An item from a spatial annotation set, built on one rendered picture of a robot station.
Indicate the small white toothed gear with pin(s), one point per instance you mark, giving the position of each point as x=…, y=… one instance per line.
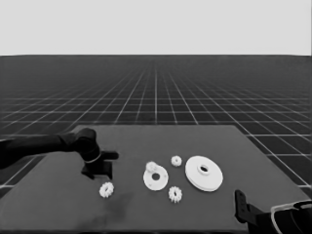
x=110, y=191
x=179, y=162
x=178, y=195
x=149, y=168

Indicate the large thick white disc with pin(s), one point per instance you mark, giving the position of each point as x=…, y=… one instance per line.
x=211, y=180

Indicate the round white carrier with pins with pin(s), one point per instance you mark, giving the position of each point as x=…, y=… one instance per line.
x=152, y=185

